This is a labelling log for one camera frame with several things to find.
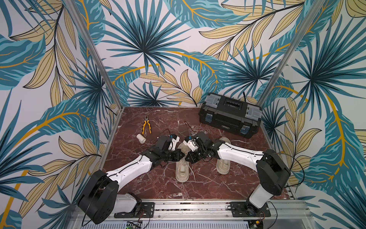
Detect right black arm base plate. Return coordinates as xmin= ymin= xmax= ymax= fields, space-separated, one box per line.
xmin=227 ymin=201 xmax=271 ymax=218

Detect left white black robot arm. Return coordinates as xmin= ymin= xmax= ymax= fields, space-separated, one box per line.
xmin=77 ymin=134 xmax=185 ymax=224

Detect small beige cylinder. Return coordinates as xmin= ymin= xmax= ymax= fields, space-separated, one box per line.
xmin=136 ymin=134 xmax=146 ymax=144

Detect black grey toolbox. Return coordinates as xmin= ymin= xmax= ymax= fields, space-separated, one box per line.
xmin=199 ymin=93 xmax=262 ymax=138

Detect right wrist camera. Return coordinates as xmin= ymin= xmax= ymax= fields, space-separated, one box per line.
xmin=183 ymin=136 xmax=199 ymax=152

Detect beige sneaker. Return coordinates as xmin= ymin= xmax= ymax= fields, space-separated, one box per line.
xmin=216 ymin=136 xmax=233 ymax=175
xmin=175 ymin=143 xmax=190 ymax=183

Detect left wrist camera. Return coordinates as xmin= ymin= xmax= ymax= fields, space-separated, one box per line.
xmin=168 ymin=134 xmax=180 ymax=151

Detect aluminium corner post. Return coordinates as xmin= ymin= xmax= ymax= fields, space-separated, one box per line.
xmin=64 ymin=0 xmax=124 ymax=112
xmin=257 ymin=0 xmax=325 ymax=107

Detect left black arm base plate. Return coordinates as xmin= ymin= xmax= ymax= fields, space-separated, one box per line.
xmin=114 ymin=202 xmax=155 ymax=219

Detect aluminium front rail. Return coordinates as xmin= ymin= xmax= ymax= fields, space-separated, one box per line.
xmin=67 ymin=199 xmax=317 ymax=229

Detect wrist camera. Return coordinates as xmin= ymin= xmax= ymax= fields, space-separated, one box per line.
xmin=168 ymin=134 xmax=180 ymax=151
xmin=183 ymin=136 xmax=199 ymax=152

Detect yellow handled pliers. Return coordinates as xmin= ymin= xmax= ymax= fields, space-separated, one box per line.
xmin=142 ymin=115 xmax=152 ymax=135

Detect left aluminium corner post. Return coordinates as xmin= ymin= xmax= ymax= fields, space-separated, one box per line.
xmin=64 ymin=0 xmax=124 ymax=112

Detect right aluminium corner post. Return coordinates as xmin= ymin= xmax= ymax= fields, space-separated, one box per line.
xmin=257 ymin=0 xmax=325 ymax=107

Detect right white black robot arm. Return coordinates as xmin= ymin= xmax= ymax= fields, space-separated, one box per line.
xmin=183 ymin=132 xmax=290 ymax=210

